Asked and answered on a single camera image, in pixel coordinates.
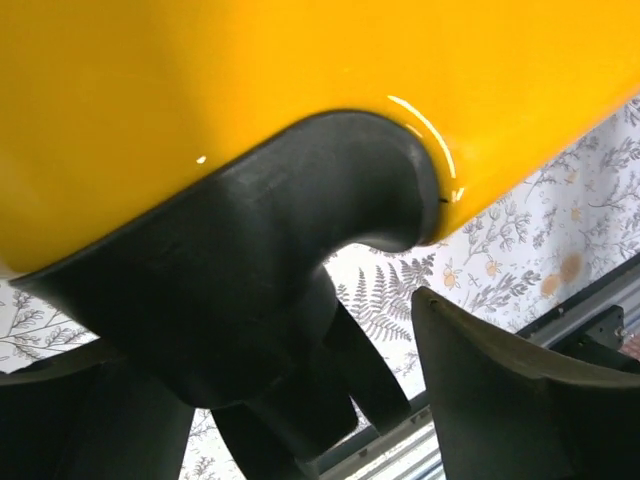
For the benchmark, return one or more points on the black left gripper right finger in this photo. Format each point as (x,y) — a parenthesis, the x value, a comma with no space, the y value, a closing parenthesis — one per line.
(505,408)

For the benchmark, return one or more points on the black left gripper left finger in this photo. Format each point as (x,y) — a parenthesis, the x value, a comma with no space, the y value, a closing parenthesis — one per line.
(90,413)

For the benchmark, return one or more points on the yellow suitcase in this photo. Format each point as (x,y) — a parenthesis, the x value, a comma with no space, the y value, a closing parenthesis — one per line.
(175,175)

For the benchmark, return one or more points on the floral patterned tablecloth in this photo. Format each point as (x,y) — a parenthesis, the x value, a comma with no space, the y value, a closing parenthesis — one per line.
(558,232)

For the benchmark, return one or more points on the aluminium mounting rail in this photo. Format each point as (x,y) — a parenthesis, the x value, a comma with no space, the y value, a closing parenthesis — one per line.
(598,322)

